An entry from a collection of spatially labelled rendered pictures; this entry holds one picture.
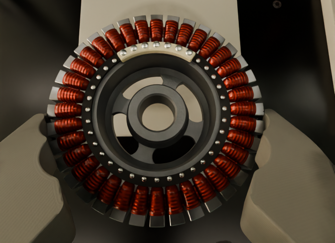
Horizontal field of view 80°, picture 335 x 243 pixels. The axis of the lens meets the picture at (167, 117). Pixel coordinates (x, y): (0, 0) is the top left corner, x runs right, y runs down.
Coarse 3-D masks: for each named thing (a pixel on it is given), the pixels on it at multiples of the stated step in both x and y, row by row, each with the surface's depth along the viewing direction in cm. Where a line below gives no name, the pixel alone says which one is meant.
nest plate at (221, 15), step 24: (96, 0) 19; (120, 0) 19; (144, 0) 19; (168, 0) 19; (192, 0) 19; (216, 0) 19; (96, 24) 19; (216, 24) 19; (240, 48) 19; (192, 96) 18; (120, 120) 17; (144, 120) 17; (168, 120) 17; (192, 120) 18
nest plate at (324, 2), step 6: (324, 0) 20; (330, 0) 20; (324, 6) 20; (330, 6) 20; (324, 12) 20; (330, 12) 20; (324, 18) 20; (330, 18) 20; (330, 24) 20; (330, 30) 20; (330, 36) 20; (330, 42) 20; (330, 48) 20; (330, 54) 20; (330, 60) 20
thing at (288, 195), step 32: (288, 128) 9; (256, 160) 9; (288, 160) 7; (320, 160) 7; (256, 192) 6; (288, 192) 6; (320, 192) 6; (256, 224) 6; (288, 224) 5; (320, 224) 5
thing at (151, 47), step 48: (96, 48) 11; (144, 48) 11; (192, 48) 11; (96, 96) 11; (144, 96) 11; (240, 96) 10; (96, 144) 10; (144, 144) 12; (240, 144) 10; (96, 192) 10; (144, 192) 9; (192, 192) 9
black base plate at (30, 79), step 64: (0, 0) 20; (64, 0) 20; (256, 0) 21; (320, 0) 21; (0, 64) 19; (256, 64) 20; (320, 64) 20; (0, 128) 18; (320, 128) 19; (64, 192) 17
